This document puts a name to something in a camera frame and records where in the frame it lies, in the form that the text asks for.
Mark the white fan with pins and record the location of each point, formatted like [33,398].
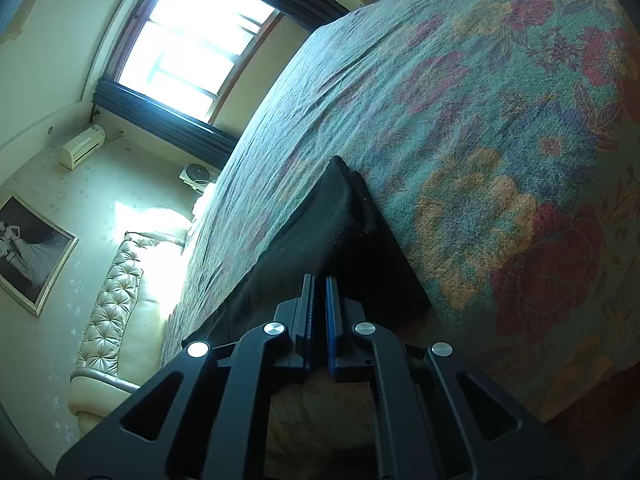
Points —
[197,176]

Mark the white air conditioner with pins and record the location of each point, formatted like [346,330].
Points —
[82,146]

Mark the framed wall picture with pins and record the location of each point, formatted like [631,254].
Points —
[32,255]

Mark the black pants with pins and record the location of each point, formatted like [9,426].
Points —
[325,230]

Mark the floral bed blanket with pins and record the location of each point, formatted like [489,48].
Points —
[450,110]

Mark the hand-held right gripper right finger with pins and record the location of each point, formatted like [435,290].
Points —
[331,315]

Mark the bright window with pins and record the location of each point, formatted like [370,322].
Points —
[195,35]

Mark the cream tufted headboard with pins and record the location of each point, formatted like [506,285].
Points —
[117,305]

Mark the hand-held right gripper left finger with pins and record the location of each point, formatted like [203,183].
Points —
[309,312]

